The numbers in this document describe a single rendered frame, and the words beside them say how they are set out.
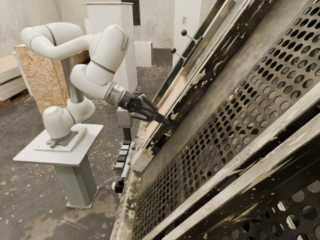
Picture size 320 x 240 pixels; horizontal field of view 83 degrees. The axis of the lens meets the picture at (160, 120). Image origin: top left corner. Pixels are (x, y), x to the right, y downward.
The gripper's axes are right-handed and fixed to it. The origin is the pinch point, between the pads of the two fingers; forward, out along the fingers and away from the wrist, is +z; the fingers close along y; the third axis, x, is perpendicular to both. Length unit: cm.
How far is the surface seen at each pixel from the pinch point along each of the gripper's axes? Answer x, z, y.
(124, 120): 63, -10, -53
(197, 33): 69, 4, 35
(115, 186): 2, 0, -58
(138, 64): 533, -32, -152
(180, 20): 411, 9, 28
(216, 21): 45, 5, 45
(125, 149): 35, -1, -57
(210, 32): 45, 6, 39
